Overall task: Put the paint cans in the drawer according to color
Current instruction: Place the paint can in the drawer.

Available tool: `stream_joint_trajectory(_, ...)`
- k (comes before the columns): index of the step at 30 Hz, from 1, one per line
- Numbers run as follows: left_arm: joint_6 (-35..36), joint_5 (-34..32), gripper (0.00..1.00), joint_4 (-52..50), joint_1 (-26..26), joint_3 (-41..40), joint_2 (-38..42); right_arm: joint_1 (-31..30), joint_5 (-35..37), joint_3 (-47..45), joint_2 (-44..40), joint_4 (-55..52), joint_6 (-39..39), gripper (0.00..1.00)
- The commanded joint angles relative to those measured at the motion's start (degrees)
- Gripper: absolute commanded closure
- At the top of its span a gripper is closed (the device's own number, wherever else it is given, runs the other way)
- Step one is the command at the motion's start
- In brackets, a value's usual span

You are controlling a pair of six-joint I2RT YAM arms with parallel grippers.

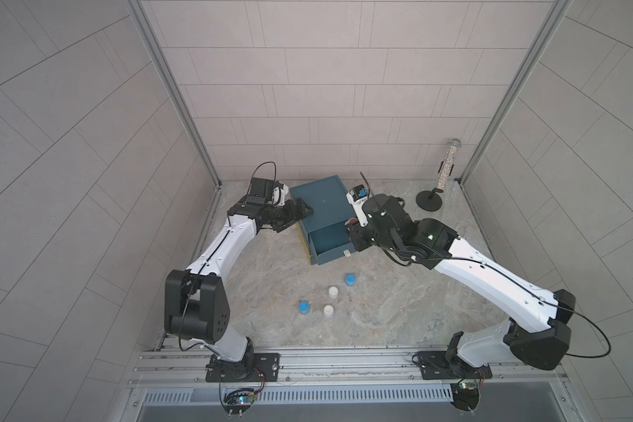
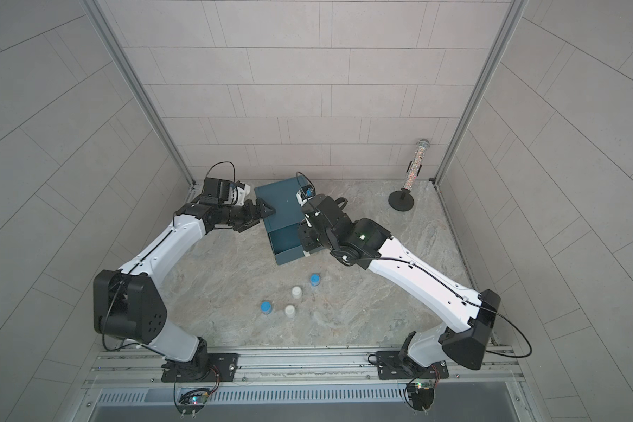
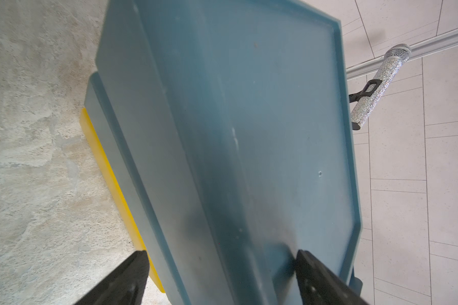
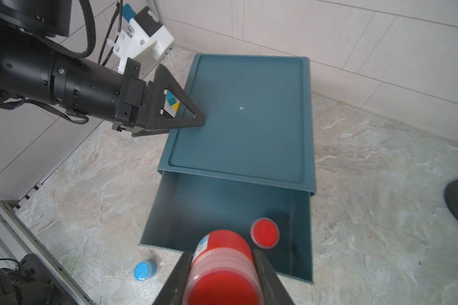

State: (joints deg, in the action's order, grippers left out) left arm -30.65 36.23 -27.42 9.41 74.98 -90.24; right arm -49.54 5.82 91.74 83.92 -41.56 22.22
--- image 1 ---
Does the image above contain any aluminium mounting rail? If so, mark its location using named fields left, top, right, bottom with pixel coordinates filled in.
left=127, top=347, right=567, bottom=389

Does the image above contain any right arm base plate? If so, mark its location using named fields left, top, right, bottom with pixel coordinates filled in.
left=411, top=351, right=492, bottom=382

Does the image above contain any white paint can far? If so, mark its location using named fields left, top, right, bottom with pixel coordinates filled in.
left=328, top=286, right=339, bottom=300

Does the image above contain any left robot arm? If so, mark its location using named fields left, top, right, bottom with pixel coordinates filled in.
left=164, top=198, right=314, bottom=380

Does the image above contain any teal three-drawer cabinet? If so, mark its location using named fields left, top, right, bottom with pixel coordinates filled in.
left=289, top=176, right=355, bottom=266

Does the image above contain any circuit board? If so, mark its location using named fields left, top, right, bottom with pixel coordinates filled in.
left=450, top=382, right=481, bottom=414
left=222, top=388, right=258, bottom=418

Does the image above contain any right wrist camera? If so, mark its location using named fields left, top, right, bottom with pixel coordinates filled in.
left=346, top=185, right=369, bottom=204

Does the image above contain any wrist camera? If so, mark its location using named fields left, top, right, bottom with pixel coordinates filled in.
left=346, top=185, right=369, bottom=204
left=246, top=178, right=288, bottom=206

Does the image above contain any white paint can near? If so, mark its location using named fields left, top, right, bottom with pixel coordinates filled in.
left=323, top=305, right=334, bottom=318

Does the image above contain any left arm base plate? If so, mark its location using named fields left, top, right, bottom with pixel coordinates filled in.
left=206, top=353, right=281, bottom=383

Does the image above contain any right circuit board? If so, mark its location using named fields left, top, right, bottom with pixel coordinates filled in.
left=450, top=382, right=481, bottom=414

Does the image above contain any left circuit board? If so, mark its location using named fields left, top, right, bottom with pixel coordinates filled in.
left=222, top=388, right=258, bottom=418

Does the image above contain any blue paint can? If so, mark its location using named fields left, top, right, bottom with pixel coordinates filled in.
left=298, top=301, right=311, bottom=315
left=345, top=274, right=356, bottom=287

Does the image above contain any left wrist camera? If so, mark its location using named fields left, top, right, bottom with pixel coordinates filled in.
left=246, top=178, right=288, bottom=206

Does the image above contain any white paint can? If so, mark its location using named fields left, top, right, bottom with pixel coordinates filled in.
left=323, top=305, right=334, bottom=318
left=328, top=286, right=339, bottom=300

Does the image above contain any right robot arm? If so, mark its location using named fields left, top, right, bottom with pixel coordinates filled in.
left=346, top=186, right=576, bottom=376

